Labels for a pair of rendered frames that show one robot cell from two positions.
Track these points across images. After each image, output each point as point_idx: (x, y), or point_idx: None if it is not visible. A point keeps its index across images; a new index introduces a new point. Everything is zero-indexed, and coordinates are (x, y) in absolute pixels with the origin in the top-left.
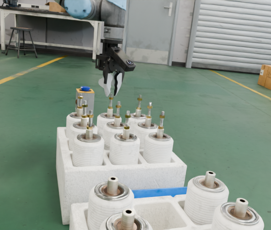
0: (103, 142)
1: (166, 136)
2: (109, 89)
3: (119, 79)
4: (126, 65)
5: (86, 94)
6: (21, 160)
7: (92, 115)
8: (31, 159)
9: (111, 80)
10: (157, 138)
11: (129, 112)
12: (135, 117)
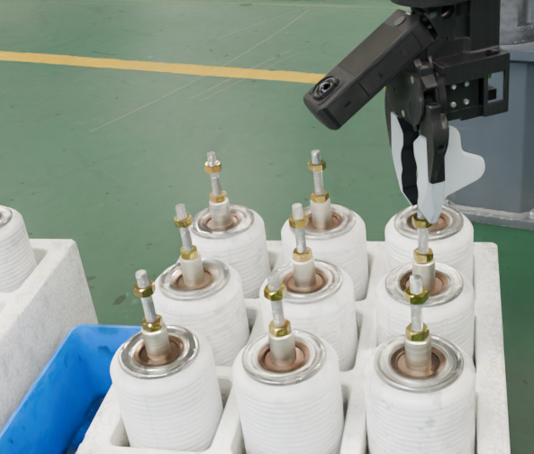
0: (194, 244)
1: (150, 367)
2: (399, 177)
3: (421, 161)
4: (308, 91)
5: None
6: None
7: (205, 167)
8: None
9: (401, 145)
10: (140, 338)
11: (176, 212)
12: (391, 348)
